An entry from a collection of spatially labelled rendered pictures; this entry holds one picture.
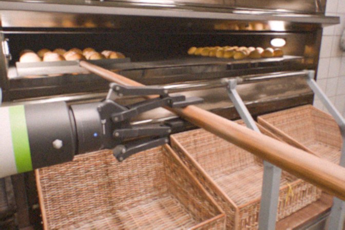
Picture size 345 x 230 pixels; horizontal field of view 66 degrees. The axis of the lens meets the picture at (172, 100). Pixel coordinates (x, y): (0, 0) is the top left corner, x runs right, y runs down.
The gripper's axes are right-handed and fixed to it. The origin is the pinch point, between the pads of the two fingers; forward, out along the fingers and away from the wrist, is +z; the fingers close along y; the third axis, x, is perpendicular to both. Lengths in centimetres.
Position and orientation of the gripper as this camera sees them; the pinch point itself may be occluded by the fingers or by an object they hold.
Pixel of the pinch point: (184, 111)
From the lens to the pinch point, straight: 49.9
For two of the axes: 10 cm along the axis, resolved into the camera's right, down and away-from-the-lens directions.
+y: 0.0, 9.7, 2.4
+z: 8.7, -1.2, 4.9
